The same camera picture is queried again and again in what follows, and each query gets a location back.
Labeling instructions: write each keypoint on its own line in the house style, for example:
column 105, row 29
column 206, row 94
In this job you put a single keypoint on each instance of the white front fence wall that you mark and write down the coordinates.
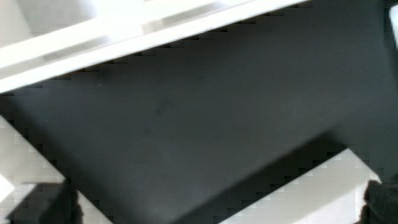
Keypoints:
column 64, row 34

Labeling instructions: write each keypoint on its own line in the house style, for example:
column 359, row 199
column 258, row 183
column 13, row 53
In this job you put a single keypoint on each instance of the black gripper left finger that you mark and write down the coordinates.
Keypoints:
column 48, row 206

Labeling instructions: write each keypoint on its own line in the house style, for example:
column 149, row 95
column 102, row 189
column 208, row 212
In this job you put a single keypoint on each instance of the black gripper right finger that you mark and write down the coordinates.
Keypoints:
column 380, row 208

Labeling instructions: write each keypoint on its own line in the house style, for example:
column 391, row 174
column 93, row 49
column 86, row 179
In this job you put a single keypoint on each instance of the white fence wall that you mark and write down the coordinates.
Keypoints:
column 64, row 34
column 320, row 199

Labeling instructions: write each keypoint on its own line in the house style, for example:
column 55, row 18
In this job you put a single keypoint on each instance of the white right fence wall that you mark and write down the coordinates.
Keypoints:
column 320, row 199

